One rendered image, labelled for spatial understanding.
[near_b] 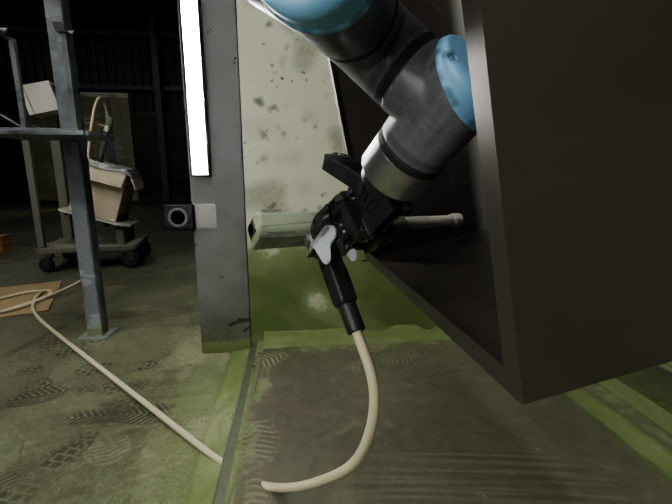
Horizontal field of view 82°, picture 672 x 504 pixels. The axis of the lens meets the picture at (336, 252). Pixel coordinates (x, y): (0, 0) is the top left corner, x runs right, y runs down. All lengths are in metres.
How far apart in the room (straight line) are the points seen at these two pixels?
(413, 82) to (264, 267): 1.09
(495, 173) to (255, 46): 1.20
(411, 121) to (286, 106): 0.99
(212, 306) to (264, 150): 0.59
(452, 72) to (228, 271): 1.16
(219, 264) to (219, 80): 0.62
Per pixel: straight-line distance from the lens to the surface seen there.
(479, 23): 0.33
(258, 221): 0.60
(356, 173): 0.54
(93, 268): 1.81
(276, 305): 1.47
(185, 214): 1.41
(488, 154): 0.33
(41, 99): 3.45
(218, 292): 1.47
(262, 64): 1.43
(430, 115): 0.43
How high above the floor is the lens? 0.65
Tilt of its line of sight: 11 degrees down
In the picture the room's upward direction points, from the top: straight up
